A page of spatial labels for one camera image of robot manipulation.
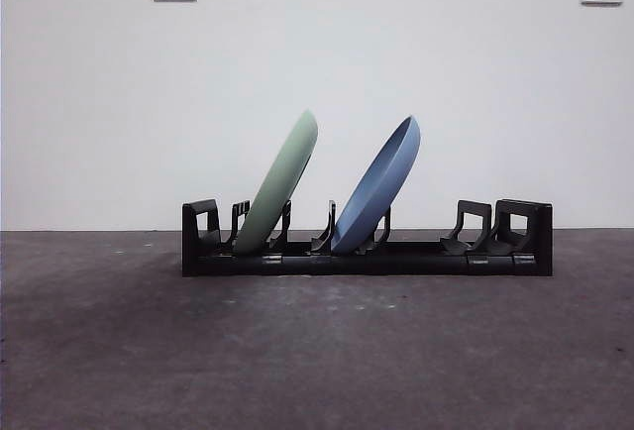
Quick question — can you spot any green plate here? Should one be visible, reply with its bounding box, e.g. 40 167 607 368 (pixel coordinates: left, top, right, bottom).
232 109 320 256

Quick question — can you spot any blue plate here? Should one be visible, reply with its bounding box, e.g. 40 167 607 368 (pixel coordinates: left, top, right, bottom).
330 115 422 256

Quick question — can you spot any black plate rack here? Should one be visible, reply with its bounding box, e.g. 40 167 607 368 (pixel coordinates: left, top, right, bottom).
181 198 554 277

